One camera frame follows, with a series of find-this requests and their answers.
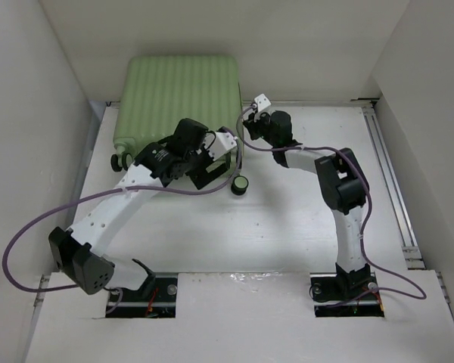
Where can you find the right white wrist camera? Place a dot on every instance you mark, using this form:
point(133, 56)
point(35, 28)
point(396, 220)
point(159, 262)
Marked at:
point(261, 103)

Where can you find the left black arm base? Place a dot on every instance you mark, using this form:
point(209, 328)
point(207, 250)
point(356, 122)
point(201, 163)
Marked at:
point(159, 303)

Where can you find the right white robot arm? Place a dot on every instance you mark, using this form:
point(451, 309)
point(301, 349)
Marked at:
point(344, 190)

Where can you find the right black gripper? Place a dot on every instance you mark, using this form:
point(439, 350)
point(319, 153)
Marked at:
point(250, 124)

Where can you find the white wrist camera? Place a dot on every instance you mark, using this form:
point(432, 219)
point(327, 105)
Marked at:
point(261, 103)
point(223, 142)

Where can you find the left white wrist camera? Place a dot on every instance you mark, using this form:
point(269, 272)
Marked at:
point(223, 142)

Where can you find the green suitcase blue lining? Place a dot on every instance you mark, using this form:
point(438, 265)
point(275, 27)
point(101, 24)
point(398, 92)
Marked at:
point(159, 91)

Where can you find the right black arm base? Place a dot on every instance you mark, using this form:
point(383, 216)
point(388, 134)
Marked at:
point(332, 300)

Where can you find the aluminium table edge rail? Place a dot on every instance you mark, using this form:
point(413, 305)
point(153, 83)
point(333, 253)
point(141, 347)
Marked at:
point(408, 242)

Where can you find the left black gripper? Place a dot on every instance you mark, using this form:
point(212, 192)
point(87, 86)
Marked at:
point(200, 176)

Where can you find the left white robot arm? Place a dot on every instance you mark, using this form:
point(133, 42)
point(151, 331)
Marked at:
point(80, 251)

